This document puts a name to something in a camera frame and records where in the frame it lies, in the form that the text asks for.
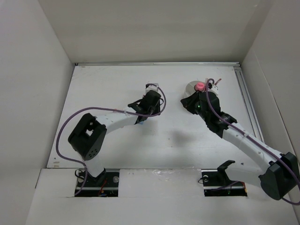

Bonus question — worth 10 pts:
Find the pink highlighter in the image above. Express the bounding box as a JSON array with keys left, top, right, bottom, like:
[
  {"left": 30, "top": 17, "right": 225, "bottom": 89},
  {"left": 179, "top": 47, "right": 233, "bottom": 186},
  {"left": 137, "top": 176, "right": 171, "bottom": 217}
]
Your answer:
[{"left": 195, "top": 82, "right": 206, "bottom": 92}]

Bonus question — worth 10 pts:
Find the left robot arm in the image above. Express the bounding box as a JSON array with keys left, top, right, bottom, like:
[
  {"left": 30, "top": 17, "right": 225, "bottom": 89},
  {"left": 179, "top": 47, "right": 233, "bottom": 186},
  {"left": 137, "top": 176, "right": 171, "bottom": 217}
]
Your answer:
[{"left": 68, "top": 90, "right": 161, "bottom": 186}]

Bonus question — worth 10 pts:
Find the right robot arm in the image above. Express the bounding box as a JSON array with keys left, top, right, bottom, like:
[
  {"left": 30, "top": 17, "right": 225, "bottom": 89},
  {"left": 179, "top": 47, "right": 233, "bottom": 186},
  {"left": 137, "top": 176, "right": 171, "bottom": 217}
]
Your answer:
[{"left": 180, "top": 91, "right": 300, "bottom": 200}]

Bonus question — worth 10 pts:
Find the white round divided container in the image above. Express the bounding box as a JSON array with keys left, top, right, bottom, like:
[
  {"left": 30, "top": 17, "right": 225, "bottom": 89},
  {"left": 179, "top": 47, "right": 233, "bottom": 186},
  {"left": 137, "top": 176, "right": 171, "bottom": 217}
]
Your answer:
[{"left": 183, "top": 81, "right": 214, "bottom": 98}]

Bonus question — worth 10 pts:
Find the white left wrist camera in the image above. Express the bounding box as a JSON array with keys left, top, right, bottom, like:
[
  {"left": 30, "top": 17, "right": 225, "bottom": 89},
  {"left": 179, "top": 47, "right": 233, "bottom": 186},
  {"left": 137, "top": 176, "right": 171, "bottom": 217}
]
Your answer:
[{"left": 145, "top": 83, "right": 159, "bottom": 94}]

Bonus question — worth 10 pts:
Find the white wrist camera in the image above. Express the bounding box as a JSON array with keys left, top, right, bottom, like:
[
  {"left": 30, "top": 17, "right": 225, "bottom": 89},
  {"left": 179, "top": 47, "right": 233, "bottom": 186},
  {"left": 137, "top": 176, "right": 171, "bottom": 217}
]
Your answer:
[
  {"left": 209, "top": 85, "right": 219, "bottom": 96},
  {"left": 145, "top": 83, "right": 159, "bottom": 94}
]

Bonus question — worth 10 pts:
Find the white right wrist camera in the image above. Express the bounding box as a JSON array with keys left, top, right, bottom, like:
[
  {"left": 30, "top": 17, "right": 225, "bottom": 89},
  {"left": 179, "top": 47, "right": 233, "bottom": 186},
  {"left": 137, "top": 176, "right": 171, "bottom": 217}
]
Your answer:
[{"left": 209, "top": 85, "right": 219, "bottom": 96}]

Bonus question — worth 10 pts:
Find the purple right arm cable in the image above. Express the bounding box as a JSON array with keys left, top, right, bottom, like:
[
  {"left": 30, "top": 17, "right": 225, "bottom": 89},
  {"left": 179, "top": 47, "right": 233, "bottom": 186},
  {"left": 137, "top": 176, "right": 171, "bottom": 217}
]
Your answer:
[{"left": 204, "top": 78, "right": 300, "bottom": 206}]

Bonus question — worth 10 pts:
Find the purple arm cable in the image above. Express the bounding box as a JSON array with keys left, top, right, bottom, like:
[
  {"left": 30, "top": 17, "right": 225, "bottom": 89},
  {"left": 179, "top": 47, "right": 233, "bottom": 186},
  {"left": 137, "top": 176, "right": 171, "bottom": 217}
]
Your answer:
[
  {"left": 57, "top": 86, "right": 167, "bottom": 197},
  {"left": 204, "top": 78, "right": 300, "bottom": 206}
]

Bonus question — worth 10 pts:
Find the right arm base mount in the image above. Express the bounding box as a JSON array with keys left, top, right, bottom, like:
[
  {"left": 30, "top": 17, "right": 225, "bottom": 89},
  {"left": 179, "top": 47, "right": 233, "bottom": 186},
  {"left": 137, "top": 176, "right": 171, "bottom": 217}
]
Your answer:
[{"left": 198, "top": 160, "right": 248, "bottom": 197}]

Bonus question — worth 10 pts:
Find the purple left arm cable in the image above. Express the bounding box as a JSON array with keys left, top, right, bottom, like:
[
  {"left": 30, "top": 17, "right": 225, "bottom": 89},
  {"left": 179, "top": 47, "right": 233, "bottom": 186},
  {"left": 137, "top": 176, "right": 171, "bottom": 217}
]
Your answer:
[{"left": 57, "top": 86, "right": 167, "bottom": 197}]

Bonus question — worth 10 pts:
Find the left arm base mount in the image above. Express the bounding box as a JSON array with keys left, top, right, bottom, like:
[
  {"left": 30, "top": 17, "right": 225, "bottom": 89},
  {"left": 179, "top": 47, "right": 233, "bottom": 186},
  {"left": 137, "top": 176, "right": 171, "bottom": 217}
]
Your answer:
[{"left": 75, "top": 169, "right": 120, "bottom": 197}]

